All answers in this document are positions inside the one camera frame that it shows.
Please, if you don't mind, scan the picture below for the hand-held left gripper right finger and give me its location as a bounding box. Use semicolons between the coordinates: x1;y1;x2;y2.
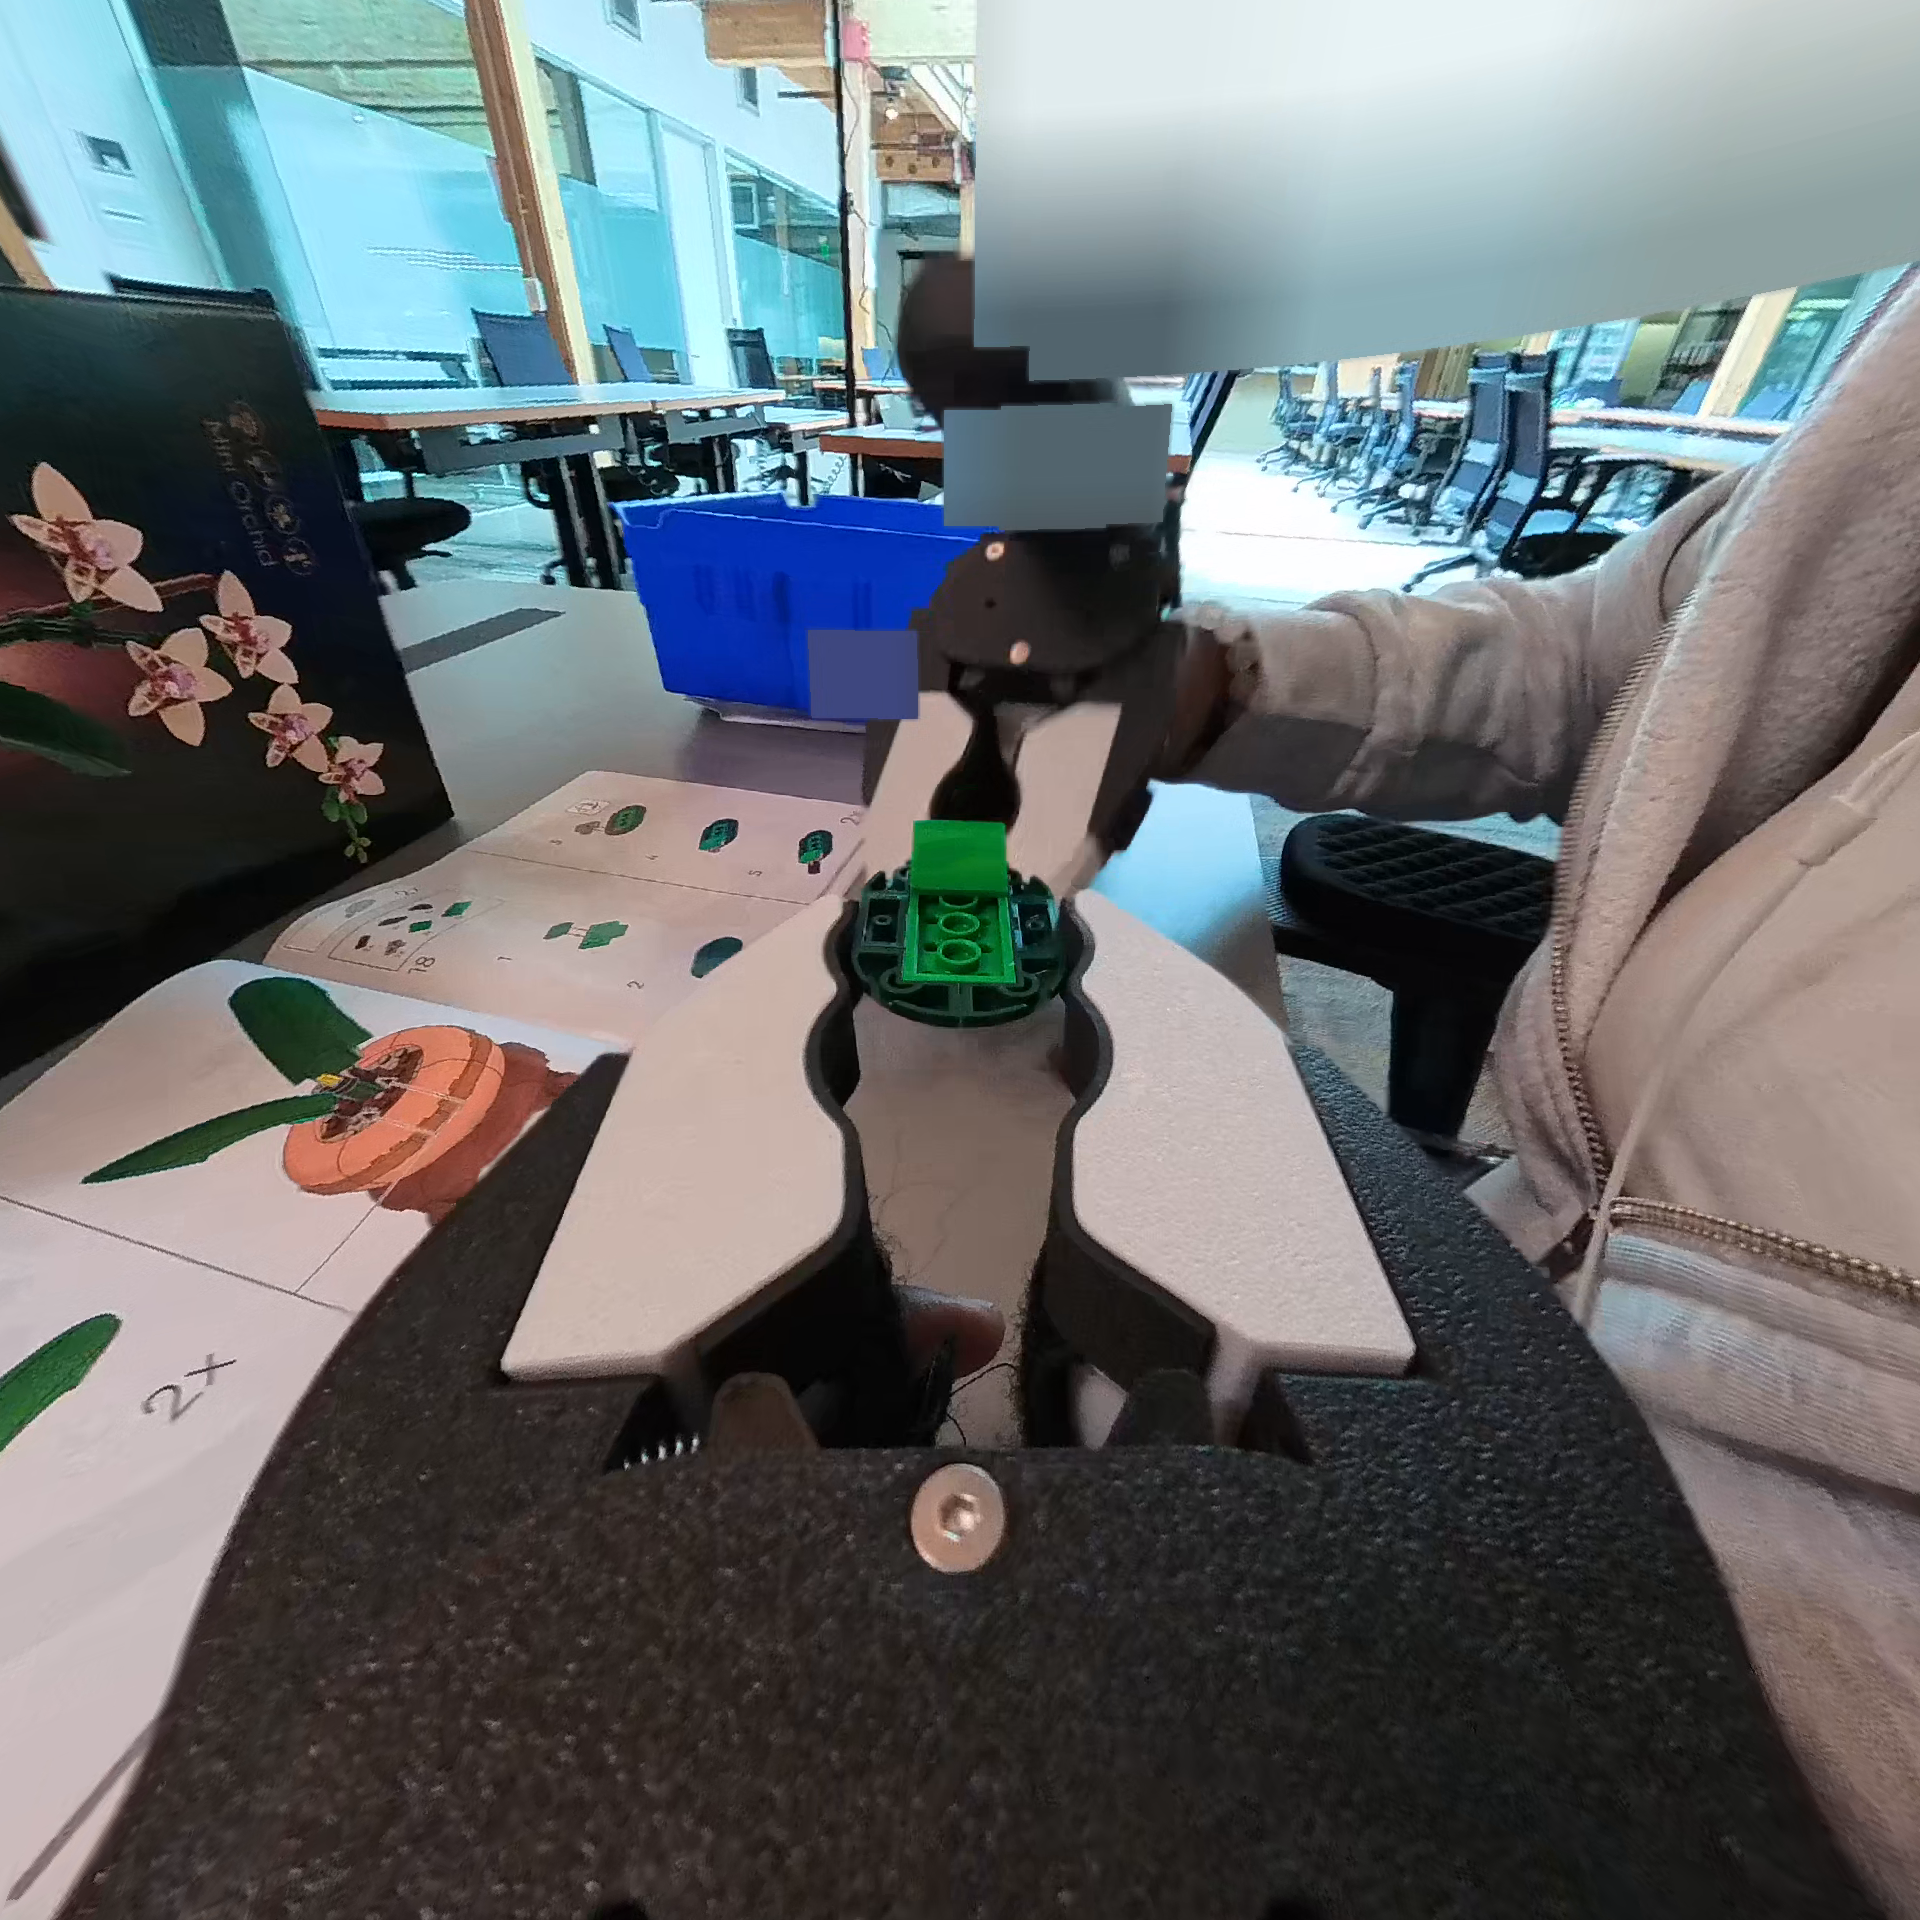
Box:
1026;887;1422;1448

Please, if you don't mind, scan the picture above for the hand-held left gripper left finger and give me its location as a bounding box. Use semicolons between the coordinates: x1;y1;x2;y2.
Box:
500;899;909;1448

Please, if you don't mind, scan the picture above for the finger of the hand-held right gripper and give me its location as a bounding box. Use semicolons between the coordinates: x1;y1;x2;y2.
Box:
861;702;983;902
1005;702;1130;902

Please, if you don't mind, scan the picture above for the small green slope brick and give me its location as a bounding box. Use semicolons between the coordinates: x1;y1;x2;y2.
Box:
909;819;1010;902

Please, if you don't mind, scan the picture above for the green leaf brick assembly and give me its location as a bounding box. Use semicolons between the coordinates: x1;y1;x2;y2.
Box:
839;863;1085;1035

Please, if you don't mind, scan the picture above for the grey desk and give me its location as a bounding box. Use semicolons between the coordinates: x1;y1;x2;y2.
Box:
0;577;1297;1906

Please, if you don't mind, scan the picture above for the person's right hand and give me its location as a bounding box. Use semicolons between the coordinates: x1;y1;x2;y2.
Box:
1157;603;1236;779

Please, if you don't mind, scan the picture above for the person's left hand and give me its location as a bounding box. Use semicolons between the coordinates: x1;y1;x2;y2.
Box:
898;1287;1005;1390

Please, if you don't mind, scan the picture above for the background table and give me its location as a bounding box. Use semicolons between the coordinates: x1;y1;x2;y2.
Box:
815;418;1203;490
306;378;792;591

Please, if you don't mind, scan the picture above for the blue plastic bin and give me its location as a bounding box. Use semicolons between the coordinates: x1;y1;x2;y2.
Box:
615;497;998;729

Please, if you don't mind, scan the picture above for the black mesh chair armrest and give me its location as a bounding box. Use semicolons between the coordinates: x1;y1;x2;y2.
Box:
1275;813;1560;1147

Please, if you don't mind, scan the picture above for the black stand pole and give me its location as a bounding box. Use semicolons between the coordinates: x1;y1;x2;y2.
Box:
831;0;858;503

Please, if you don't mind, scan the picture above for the row of office chairs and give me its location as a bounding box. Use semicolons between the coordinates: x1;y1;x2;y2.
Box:
1258;350;1659;591

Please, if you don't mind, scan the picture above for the instruction booklet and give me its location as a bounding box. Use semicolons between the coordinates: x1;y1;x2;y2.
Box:
0;768;874;1899

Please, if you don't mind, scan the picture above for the blue office chair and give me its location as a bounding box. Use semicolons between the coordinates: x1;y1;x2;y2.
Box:
472;306;580;391

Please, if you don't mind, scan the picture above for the dark orchid set box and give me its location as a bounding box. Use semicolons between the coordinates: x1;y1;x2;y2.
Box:
0;283;457;1074

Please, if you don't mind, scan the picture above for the wooden post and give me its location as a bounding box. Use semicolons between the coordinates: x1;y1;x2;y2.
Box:
460;0;599;389

